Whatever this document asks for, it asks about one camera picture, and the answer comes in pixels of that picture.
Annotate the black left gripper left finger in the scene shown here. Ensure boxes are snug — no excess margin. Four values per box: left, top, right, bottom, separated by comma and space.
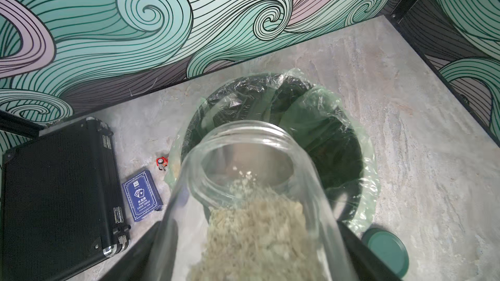
100, 221, 160, 281

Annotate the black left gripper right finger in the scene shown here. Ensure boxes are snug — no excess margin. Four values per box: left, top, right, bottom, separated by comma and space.
337, 221, 401, 281

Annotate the green jar lid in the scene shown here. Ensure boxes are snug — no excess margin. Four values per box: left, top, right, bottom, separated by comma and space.
361, 228, 410, 278

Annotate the green-lidded oatmeal jar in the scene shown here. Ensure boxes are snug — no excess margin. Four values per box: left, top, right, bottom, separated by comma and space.
142, 120, 358, 280

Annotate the blue card box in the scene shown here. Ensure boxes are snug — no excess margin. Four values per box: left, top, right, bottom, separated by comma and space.
122, 170, 164, 222

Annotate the black hard case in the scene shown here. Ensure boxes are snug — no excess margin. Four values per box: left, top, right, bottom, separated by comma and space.
1, 117, 130, 280

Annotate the red yellow toy car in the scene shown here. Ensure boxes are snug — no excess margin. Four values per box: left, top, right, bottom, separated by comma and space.
156, 157, 169, 170

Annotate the clear plastic bin liner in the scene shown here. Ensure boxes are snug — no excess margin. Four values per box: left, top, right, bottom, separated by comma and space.
163, 67, 382, 237

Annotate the black trash bin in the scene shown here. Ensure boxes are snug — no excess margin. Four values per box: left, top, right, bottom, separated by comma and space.
181, 73, 366, 223

